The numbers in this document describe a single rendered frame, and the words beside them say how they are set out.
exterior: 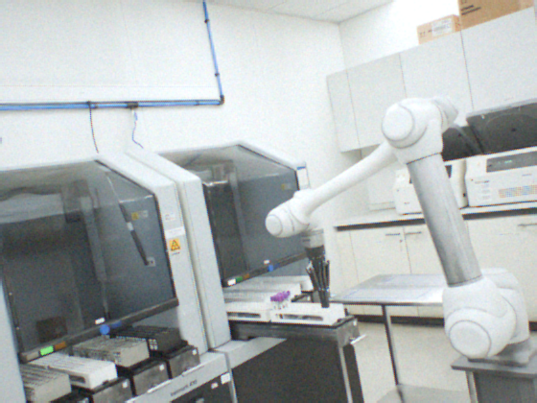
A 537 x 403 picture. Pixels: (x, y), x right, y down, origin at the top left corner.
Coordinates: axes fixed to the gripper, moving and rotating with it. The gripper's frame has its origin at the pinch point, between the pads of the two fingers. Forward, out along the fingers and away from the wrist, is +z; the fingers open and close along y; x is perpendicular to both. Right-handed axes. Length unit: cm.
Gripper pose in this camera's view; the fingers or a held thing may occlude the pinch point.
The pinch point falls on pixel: (324, 298)
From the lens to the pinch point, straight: 211.0
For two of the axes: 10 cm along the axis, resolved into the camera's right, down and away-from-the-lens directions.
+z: 1.8, 9.8, 0.5
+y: -6.6, 1.6, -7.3
